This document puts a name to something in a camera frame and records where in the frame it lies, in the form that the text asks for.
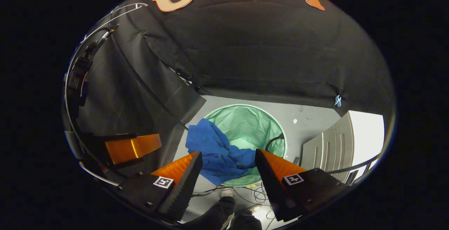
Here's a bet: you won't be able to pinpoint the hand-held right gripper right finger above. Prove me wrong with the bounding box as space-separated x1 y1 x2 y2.
255 149 351 222

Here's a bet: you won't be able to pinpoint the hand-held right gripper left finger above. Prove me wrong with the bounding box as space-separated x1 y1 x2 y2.
118 151 203 223

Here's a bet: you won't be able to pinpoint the blue corduroy jacket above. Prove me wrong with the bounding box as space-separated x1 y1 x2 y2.
185 119 256 185

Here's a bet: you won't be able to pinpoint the green laundry hamper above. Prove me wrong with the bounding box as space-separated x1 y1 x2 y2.
203 104 287 187

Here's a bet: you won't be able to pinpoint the white plastic hanger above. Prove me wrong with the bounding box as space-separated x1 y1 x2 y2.
64 3 149 188

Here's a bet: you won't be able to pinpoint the person's dark trousers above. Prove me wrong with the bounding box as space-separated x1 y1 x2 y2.
181 197 263 230

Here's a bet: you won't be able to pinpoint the grey panelled door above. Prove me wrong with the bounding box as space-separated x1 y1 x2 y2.
301 112 355 184

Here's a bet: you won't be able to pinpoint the black backdrop cloth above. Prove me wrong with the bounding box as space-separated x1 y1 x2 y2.
63 0 395 174

